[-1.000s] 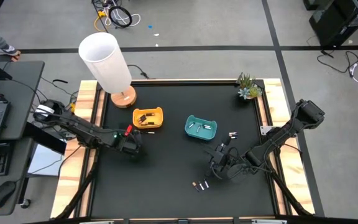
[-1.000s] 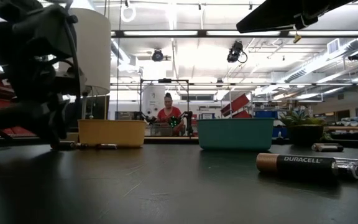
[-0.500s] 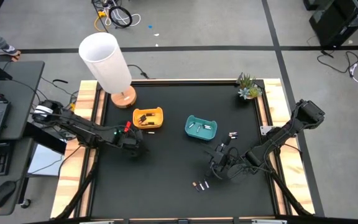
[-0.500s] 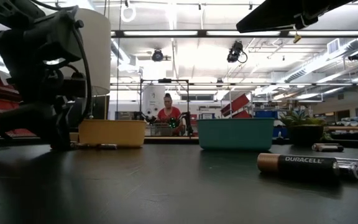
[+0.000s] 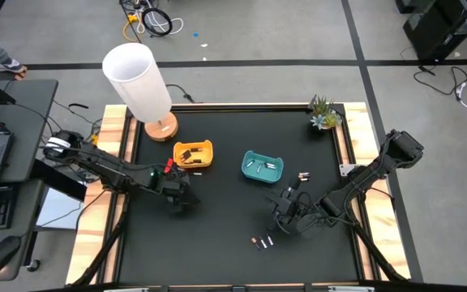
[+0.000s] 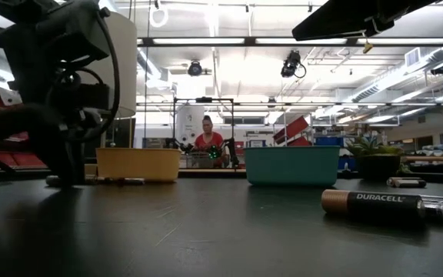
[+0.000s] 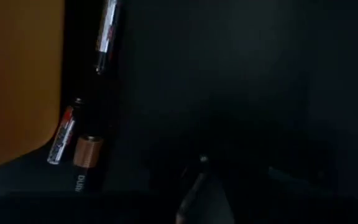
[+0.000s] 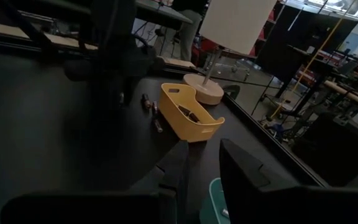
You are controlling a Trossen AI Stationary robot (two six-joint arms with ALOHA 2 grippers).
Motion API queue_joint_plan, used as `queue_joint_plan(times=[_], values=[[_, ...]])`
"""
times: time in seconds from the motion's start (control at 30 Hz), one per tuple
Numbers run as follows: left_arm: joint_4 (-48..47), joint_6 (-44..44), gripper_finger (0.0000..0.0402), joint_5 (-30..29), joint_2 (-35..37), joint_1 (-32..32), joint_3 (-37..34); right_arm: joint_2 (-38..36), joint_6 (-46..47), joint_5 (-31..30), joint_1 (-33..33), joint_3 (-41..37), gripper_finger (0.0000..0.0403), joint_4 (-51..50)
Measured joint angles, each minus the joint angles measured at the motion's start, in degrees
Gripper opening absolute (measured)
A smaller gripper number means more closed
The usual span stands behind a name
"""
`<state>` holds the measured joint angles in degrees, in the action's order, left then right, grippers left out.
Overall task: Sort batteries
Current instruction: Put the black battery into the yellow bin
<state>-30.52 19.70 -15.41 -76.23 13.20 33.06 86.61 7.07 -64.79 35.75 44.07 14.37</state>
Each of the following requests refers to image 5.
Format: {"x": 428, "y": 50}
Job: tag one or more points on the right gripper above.
{"x": 288, "y": 211}

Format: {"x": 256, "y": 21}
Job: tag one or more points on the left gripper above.
{"x": 176, "y": 186}

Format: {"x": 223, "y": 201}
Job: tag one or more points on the teal plastic bin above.
{"x": 258, "y": 176}

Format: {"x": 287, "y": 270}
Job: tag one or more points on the yellow plastic bin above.
{"x": 207, "y": 156}

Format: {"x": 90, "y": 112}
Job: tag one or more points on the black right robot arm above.
{"x": 404, "y": 148}

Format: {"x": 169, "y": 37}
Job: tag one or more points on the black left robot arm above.
{"x": 108, "y": 170}

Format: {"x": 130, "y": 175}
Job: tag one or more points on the red tag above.
{"x": 169, "y": 165}

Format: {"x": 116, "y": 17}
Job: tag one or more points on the silver mounting plate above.
{"x": 347, "y": 170}

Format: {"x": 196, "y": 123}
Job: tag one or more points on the potted succulent plant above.
{"x": 322, "y": 109}

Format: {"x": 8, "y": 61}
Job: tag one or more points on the wooden table side board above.
{"x": 383, "y": 243}
{"x": 110, "y": 125}

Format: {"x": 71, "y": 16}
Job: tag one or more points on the black desk foot bar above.
{"x": 61, "y": 182}

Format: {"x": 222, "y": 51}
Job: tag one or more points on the white lamp with wooden base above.
{"x": 136, "y": 81}

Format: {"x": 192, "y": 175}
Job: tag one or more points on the black caster wheel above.
{"x": 33, "y": 265}

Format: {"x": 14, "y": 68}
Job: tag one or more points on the black desk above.
{"x": 31, "y": 121}

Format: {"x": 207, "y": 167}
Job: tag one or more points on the black computer mouse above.
{"x": 2, "y": 253}

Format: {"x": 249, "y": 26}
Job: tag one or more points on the orange striped block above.
{"x": 22, "y": 76}

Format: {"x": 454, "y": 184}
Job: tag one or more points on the black computer tower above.
{"x": 440, "y": 32}

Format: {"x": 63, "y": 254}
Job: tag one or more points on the silver frame bracket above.
{"x": 126, "y": 290}
{"x": 351, "y": 289}

